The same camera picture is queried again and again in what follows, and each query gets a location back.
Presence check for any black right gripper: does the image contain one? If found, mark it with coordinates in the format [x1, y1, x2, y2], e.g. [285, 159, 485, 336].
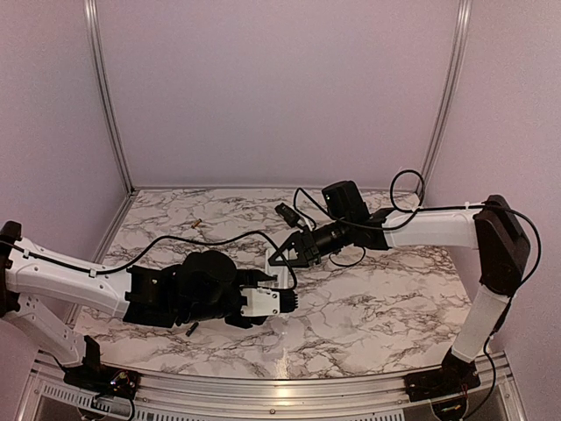
[268, 216, 352, 268]

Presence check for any white air conditioner remote control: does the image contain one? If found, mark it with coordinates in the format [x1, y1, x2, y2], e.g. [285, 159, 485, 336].
[261, 248, 295, 292]

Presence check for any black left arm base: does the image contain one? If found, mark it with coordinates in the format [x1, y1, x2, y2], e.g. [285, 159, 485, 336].
[63, 335, 140, 399]

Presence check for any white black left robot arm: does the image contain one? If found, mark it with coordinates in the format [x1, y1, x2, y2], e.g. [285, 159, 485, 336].
[1, 221, 281, 390]

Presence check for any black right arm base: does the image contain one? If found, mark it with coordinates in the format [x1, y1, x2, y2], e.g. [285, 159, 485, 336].
[404, 348, 481, 402]

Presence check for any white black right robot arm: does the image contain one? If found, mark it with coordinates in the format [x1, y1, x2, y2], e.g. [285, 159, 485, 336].
[267, 181, 530, 393]

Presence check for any dark blue battery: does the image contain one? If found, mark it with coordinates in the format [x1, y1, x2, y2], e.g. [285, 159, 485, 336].
[186, 322, 199, 337]

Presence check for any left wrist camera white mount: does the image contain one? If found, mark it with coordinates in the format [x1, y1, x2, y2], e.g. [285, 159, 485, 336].
[241, 287, 298, 317]

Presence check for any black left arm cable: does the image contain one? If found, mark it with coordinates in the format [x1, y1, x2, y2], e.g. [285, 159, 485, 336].
[0, 230, 299, 290]

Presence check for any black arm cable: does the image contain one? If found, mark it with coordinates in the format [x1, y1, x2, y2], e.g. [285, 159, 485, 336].
[0, 230, 299, 290]
[293, 169, 543, 286]

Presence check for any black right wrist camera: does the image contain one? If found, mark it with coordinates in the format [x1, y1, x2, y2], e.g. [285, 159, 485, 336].
[274, 203, 301, 228]

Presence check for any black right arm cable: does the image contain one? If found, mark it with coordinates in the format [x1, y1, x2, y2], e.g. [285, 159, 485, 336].
[293, 169, 543, 286]

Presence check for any right aluminium frame post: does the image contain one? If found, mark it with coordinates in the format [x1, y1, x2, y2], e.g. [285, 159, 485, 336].
[422, 0, 472, 191]

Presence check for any aluminium frame post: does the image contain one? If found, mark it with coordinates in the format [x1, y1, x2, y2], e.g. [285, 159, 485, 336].
[84, 0, 135, 196]
[422, 0, 472, 191]

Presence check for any left aluminium frame post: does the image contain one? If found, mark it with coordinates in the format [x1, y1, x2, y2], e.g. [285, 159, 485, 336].
[84, 0, 135, 196]

